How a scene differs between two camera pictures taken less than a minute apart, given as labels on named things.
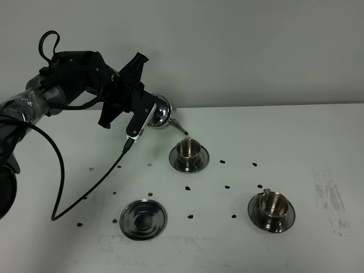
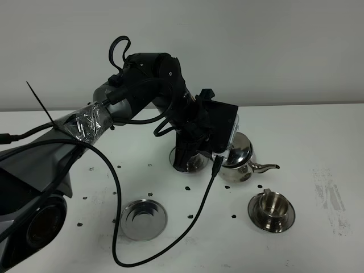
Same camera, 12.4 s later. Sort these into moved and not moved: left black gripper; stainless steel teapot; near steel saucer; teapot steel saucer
Moved: stainless steel teapot; left black gripper
Not moved: near steel saucer; teapot steel saucer
